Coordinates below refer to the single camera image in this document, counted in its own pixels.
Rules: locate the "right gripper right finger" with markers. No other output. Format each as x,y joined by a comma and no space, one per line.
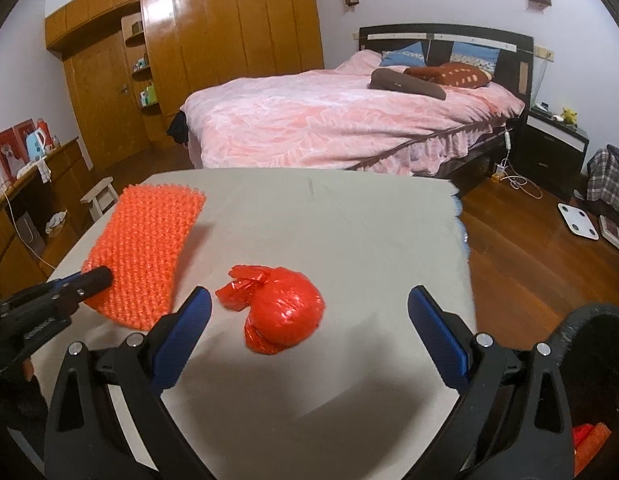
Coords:
511,420

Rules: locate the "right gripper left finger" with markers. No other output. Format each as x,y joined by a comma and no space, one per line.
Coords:
84,438

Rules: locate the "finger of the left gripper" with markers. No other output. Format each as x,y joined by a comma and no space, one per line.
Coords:
89,282

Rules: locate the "orange bubble wrap sheet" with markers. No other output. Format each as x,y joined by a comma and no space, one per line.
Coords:
141,245

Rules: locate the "red plastic bag ball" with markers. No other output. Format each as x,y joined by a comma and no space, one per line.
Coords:
285,307

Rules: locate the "black trash bin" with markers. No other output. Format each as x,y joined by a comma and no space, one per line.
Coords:
586,346

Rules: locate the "wooden side desk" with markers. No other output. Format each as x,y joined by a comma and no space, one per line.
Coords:
40,222

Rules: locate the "small white stool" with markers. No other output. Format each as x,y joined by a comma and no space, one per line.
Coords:
100,198

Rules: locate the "light blue iron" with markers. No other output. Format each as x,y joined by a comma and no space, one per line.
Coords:
36,144

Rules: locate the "red picture frames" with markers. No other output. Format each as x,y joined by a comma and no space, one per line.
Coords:
13,153

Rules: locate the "black clothing on bed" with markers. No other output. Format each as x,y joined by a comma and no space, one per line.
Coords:
178,129

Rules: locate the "white bathroom scale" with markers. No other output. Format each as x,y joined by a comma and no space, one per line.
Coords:
578,222

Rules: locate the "white framed book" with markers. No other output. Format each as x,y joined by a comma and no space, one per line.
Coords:
609,231

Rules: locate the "wooden wardrobe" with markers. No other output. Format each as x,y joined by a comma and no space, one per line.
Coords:
130,64

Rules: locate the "plaid shirt on chair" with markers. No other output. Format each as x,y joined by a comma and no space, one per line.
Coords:
603,177

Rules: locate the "black white nightstand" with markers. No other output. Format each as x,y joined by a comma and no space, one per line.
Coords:
551,154

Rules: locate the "yellow plush toy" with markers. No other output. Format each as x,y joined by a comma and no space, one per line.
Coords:
569,116

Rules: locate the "bed with pink cover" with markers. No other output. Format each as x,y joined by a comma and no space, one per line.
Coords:
332,119

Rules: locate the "red dotted pillow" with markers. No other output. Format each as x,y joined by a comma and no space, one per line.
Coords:
452,74

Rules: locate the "black bed headboard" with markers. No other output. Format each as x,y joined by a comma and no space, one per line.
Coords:
511,54

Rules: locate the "brown flat pillow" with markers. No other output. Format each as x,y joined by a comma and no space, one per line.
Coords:
389,80

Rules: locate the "right blue pillow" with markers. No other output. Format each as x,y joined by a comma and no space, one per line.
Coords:
485,58

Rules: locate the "blue pillow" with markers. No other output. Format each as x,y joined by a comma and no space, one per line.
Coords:
485,58
410,56

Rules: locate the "left blue pillow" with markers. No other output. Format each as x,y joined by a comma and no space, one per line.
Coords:
410,56

